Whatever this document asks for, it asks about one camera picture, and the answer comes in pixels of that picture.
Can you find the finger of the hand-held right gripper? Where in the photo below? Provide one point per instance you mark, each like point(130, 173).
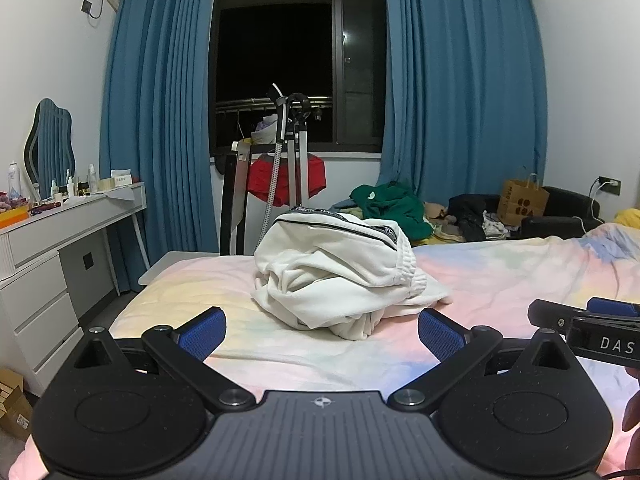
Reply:
point(615, 306)
point(550, 312)

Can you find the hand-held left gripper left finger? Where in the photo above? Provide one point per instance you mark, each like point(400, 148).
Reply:
point(202, 332)

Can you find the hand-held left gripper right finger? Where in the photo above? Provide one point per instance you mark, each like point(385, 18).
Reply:
point(441, 335)

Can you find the white pants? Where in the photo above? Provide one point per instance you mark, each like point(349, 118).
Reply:
point(325, 270)

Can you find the pale clothes heap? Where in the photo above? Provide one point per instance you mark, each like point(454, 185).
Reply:
point(347, 207)

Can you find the person's right hand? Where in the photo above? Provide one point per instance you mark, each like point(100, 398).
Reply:
point(634, 430)

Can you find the pastel bed blanket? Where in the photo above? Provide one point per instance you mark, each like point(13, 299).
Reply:
point(500, 270)

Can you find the grey bench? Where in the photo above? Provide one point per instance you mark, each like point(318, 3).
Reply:
point(170, 265)

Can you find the yellow pillow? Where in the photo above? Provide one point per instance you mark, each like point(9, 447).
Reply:
point(629, 219)

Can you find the white patterned cloth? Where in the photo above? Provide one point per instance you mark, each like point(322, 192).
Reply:
point(495, 225)

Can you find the black sofa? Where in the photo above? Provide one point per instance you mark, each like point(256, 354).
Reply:
point(565, 205)

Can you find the brown paper bag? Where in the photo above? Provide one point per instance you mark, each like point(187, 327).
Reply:
point(522, 202)

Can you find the beige cloth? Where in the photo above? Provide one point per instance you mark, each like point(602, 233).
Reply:
point(437, 210)

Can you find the black clothing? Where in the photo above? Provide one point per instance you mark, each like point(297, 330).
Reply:
point(470, 210)

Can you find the grey upright board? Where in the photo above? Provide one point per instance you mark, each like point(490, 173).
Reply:
point(232, 200)

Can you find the green garment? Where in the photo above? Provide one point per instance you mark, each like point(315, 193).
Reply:
point(395, 205)

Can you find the white tissue box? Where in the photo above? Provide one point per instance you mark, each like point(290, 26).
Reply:
point(121, 178)

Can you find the grey vanity desk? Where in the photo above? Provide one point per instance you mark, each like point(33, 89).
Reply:
point(60, 220)

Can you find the clear bottle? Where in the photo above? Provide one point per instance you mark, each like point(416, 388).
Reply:
point(92, 180)

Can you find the red cloth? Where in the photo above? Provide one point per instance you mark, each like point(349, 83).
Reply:
point(315, 180)

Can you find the garment steamer stand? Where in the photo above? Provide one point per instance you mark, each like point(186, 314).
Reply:
point(303, 170)

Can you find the white pump bottle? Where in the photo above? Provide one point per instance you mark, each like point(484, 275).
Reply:
point(70, 185)

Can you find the cardboard box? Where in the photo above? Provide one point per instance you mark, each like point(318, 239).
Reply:
point(15, 405)

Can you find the white purple cloth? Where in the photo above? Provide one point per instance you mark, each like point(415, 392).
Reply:
point(264, 130)

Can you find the orange box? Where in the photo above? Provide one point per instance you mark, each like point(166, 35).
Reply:
point(12, 218)

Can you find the blue curtain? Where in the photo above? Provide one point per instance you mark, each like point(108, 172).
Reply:
point(460, 85)
point(160, 110)

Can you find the wavy framed mirror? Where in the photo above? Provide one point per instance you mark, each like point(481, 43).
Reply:
point(50, 150)

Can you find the white spray can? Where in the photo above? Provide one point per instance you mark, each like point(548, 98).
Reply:
point(14, 180)

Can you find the dark window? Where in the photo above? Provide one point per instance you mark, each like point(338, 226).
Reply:
point(280, 50)

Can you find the wall socket with plug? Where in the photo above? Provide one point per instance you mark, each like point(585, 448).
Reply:
point(610, 185)

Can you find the dark wall socket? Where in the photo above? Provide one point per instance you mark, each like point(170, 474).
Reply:
point(87, 6)

